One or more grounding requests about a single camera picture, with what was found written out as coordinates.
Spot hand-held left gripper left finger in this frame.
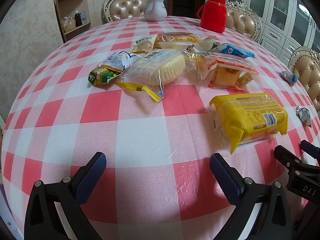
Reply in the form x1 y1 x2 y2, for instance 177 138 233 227
24 151 108 240

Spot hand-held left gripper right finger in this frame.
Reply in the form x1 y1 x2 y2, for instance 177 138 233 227
209 153 292 240

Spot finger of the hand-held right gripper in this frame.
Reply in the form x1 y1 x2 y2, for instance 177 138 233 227
274 145 304 172
300 140 320 167

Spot yellow bread packet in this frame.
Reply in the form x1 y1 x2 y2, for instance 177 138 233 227
209 93 288 155

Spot small white wrapped candy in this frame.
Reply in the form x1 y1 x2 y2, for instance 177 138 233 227
296 106 312 127

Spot pink white checkered tablecloth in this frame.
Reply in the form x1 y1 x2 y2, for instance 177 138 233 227
1 15 320 240

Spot small blue wrapped candy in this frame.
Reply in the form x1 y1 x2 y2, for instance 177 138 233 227
280 70 298 87

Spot beige tufted ornate chair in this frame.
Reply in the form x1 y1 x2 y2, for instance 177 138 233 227
102 0 152 22
225 0 262 43
287 46 320 110

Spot clear cracker packet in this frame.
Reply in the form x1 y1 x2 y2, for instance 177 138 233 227
236 71 254 89

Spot green snack packet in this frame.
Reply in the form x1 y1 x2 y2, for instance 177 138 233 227
88 65 123 88

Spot orange-trimmed cake packet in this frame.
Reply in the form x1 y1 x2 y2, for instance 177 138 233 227
196 52 259 89

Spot blue white snack packet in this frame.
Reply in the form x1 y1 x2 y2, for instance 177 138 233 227
212 42 255 58

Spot white blue striped packet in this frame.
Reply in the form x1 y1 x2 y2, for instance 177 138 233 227
104 50 144 72

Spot clear round cake packet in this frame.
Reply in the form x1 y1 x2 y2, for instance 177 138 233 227
116 49 193 103

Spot clear pale pastry packet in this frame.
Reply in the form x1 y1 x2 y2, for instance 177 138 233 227
160 36 217 53

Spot white glass-door cabinet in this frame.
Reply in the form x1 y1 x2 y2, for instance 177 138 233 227
216 0 320 63

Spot white nut packet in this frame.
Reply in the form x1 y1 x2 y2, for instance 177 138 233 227
131 34 158 53

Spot clear bag of grain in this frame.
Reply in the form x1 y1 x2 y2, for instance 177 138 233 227
62 16 76 32

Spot red thermos jug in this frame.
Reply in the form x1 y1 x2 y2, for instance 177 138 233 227
196 0 227 33

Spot white ceramic teapot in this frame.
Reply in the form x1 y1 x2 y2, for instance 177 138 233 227
143 0 167 22

